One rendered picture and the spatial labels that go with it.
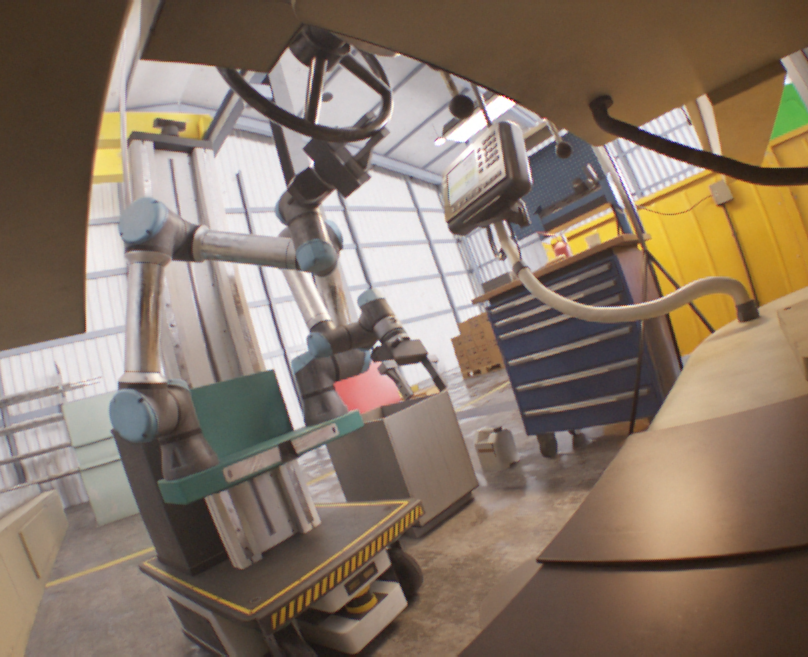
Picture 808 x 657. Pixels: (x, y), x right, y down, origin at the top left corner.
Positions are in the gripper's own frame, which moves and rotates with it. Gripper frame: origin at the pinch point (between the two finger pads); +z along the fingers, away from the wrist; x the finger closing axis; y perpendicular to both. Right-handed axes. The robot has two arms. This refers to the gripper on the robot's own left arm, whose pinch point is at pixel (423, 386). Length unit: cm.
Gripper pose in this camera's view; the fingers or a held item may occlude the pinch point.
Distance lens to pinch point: 106.7
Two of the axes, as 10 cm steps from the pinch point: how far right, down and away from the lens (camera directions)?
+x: 6.9, -0.4, 7.3
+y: 5.4, -6.4, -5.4
